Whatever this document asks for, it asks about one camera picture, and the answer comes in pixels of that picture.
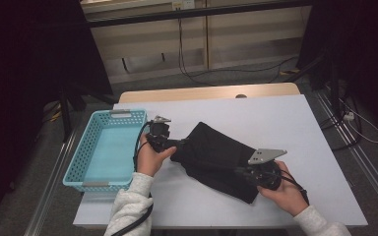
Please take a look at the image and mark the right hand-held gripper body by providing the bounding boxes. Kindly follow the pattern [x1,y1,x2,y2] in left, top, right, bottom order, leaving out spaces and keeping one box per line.
[242,148,288,191]

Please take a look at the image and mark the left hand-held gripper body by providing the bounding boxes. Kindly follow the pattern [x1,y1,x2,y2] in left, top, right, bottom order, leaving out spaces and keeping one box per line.
[146,115,173,153]

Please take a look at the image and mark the black pants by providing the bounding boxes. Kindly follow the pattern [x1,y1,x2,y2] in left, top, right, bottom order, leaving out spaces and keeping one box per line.
[169,121,260,205]

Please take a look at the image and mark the light blue plastic basket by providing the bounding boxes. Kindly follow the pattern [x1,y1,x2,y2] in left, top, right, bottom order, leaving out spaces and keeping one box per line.
[62,108,151,194]

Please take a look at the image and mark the person's left hand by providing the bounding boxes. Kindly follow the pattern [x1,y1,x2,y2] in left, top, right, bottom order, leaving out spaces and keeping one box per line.
[137,134,177,178]

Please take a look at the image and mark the person's right hand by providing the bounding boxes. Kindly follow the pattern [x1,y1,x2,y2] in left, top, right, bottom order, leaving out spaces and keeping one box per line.
[257,160,309,217]

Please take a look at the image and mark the black stand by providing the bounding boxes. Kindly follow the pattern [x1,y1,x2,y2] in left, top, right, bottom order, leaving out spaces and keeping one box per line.
[58,88,119,144]
[283,53,343,116]

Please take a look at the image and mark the black horizontal bar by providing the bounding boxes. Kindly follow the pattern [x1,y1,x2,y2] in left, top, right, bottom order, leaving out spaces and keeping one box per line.
[87,0,313,29]

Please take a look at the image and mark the large black curtain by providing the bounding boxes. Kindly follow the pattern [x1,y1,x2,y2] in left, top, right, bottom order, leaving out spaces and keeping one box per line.
[0,0,114,230]

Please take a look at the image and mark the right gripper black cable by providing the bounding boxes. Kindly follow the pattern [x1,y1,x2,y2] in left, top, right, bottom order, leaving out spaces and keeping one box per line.
[280,170,310,206]

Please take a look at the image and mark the black cable on wall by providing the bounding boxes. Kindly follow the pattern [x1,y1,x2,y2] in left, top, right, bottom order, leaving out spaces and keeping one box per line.
[176,18,299,87]

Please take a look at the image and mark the black floor cables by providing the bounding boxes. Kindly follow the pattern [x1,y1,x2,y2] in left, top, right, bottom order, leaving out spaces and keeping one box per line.
[319,97,363,151]

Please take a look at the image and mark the yellow and black cable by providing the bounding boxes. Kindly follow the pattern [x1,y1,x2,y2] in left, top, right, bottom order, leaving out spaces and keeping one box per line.
[43,101,63,124]

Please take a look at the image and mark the white floor cable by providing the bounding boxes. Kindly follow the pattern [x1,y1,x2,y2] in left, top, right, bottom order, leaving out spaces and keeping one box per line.
[339,97,378,145]

